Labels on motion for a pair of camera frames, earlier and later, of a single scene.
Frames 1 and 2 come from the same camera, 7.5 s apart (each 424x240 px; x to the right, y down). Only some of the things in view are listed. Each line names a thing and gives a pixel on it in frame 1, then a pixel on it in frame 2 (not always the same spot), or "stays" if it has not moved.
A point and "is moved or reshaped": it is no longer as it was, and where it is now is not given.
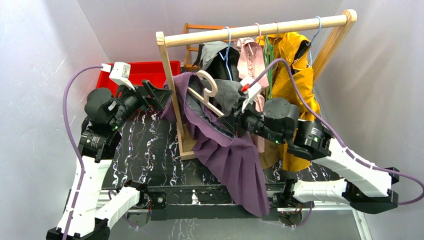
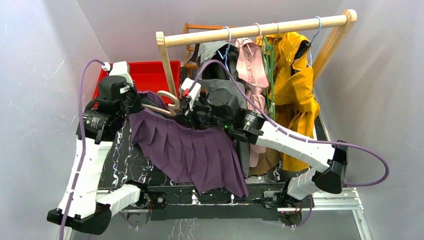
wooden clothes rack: (344, 22) stays
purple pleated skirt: (237, 164) -> (204, 159)
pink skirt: (251, 62) stays
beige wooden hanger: (207, 93) is moved or reshaped
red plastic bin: (151, 71) stays
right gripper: (233, 121) -> (188, 117)
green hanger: (268, 47) stays
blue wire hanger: (226, 57) stays
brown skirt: (272, 153) stays
